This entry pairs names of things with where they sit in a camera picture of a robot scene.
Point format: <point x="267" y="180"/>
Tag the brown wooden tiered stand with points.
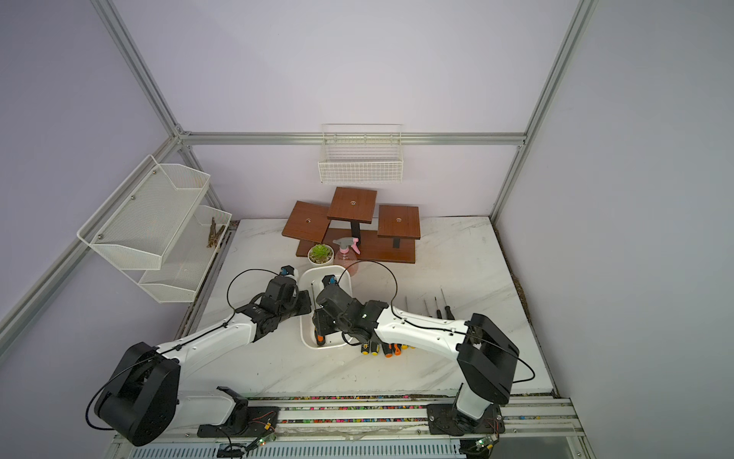
<point x="384" y="233"/>

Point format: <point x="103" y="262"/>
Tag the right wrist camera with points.
<point x="329" y="280"/>

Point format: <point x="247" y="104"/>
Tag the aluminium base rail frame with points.
<point x="381" y="427"/>

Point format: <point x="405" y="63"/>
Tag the upper white mesh shelf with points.
<point x="137" y="228"/>

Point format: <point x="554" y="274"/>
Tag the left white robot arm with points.
<point x="143" y="398"/>

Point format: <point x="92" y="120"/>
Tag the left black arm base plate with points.
<point x="243" y="419"/>

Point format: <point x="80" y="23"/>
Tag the brown twigs on shelf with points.
<point x="215" y="232"/>

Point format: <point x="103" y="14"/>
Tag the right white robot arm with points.
<point x="486" y="356"/>

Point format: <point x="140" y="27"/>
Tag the aluminium cage frame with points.
<point x="29" y="309"/>

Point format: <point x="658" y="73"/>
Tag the lower white mesh shelf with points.
<point x="184" y="271"/>

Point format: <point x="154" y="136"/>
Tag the pink spray bottle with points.
<point x="346" y="254"/>

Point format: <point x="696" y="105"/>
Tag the white mesh shelf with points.
<point x="137" y="228"/>
<point x="184" y="271"/>

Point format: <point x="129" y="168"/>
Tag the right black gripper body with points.
<point x="331" y="323"/>

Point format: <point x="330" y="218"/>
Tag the white wire wall basket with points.
<point x="361" y="154"/>

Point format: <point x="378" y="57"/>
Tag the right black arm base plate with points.
<point x="461" y="419"/>

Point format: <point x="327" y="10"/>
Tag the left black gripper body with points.
<point x="300" y="305"/>

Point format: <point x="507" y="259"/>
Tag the slim black yellow-cap screwdriver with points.
<point x="426" y="308"/>

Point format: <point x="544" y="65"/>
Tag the small potted green plant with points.
<point x="321" y="255"/>

